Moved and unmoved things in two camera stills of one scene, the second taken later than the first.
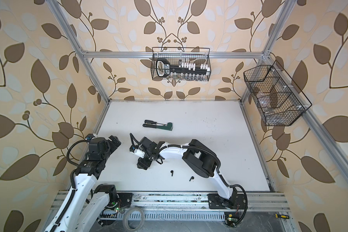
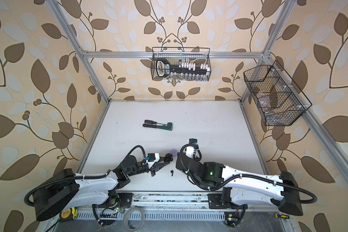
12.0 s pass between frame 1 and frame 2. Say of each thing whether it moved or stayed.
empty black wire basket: stayed
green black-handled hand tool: stayed
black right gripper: moved
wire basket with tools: stayed
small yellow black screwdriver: stayed
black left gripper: moved
